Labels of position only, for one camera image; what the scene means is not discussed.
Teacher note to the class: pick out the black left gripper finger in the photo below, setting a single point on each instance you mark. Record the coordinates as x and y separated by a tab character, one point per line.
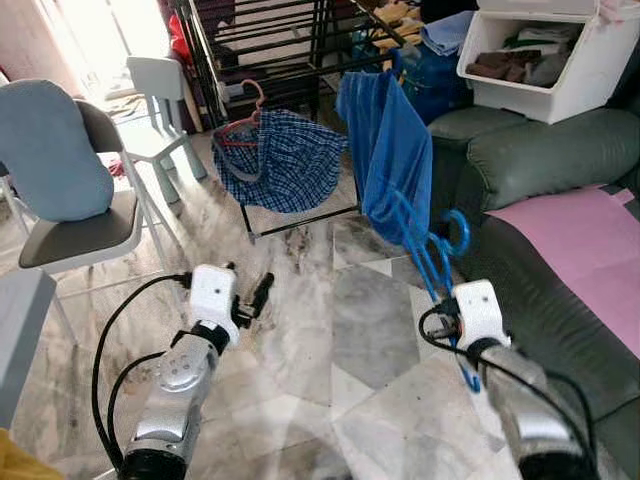
230	268
263	292

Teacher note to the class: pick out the yellow shirt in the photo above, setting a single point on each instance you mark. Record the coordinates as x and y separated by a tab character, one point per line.
20	462

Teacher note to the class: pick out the pink hanger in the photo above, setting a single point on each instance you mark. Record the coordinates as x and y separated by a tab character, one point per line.
240	125

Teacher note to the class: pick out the blue plaid shirt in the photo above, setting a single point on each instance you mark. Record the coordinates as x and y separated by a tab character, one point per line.
285	165

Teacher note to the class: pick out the grey folding chair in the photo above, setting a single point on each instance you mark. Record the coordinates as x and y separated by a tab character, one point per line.
80	240

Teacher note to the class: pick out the pink mat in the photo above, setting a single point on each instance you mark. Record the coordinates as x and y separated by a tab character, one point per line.
580	250

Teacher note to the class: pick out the black drying rack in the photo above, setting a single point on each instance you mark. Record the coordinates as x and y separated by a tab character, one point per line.
280	85

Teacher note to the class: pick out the dark green sofa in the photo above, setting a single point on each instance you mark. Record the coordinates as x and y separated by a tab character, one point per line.
540	150

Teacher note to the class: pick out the light blue child chair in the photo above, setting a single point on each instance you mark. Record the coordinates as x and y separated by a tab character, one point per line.
155	80

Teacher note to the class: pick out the blue grey cushion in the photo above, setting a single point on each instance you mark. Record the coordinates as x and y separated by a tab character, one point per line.
50	150

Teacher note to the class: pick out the dark blue bag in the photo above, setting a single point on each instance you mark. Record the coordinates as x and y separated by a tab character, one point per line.
435	90

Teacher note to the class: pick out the brown cloth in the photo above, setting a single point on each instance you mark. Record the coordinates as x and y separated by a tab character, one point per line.
505	65

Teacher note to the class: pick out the white storage bin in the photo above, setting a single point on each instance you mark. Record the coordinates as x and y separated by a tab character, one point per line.
580	90

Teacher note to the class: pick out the light blue cloth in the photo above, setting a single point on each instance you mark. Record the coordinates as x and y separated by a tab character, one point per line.
448	32

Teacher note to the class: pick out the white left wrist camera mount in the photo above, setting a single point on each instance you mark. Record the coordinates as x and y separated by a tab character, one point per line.
212	292

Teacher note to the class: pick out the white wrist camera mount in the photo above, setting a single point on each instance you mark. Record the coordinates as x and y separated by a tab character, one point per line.
212	292
482	312

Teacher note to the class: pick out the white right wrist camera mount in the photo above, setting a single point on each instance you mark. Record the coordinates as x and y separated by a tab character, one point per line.
482	312

